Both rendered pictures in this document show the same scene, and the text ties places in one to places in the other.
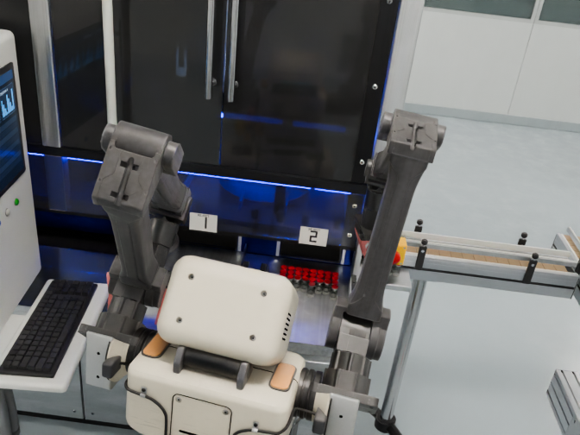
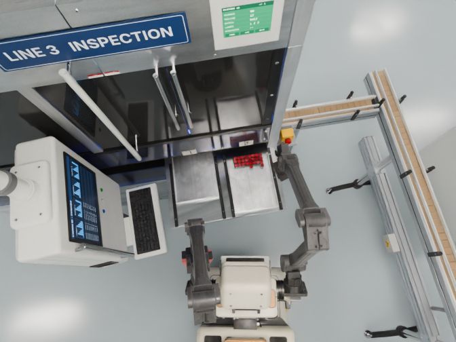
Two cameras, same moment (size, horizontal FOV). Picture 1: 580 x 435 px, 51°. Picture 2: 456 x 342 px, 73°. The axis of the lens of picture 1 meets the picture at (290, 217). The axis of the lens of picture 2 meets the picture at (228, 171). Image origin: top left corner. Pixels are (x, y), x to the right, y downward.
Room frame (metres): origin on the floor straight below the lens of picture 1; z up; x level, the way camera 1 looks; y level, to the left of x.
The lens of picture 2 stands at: (0.88, 0.09, 2.70)
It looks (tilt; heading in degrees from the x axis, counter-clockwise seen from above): 71 degrees down; 357
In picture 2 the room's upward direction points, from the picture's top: 7 degrees counter-clockwise
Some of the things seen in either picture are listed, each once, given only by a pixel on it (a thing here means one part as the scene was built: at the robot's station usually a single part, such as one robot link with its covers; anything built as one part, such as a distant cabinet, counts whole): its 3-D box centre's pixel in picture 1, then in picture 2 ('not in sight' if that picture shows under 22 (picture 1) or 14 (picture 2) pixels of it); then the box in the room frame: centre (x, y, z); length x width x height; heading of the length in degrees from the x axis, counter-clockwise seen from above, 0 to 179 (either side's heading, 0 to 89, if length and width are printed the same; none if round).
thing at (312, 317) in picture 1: (305, 308); (252, 182); (1.39, -0.07, 0.90); 0.34 x 0.26 x 0.04; 178
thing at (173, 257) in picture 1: (196, 271); (194, 173); (1.51, 0.26, 0.90); 0.34 x 0.26 x 0.04; 179
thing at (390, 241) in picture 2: not in sight; (391, 243); (0.89, -0.95, 0.50); 0.12 x 0.05 x 0.09; 179
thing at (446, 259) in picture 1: (470, 256); (324, 112); (1.75, -0.62, 0.92); 0.69 x 0.16 x 0.16; 89
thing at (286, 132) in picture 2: (393, 249); (286, 134); (1.62, -0.33, 0.99); 0.08 x 0.07 x 0.07; 179
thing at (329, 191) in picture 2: not in sight; (355, 185); (1.42, -1.03, 0.07); 0.50 x 0.08 x 0.14; 89
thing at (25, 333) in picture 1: (53, 322); (143, 219); (1.30, 0.62, 0.82); 0.40 x 0.14 x 0.02; 3
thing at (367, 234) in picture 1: (373, 218); (283, 168); (1.33, -0.21, 1.25); 0.10 x 0.07 x 0.07; 12
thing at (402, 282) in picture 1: (389, 274); (284, 136); (1.66, -0.34, 0.87); 0.14 x 0.13 x 0.02; 179
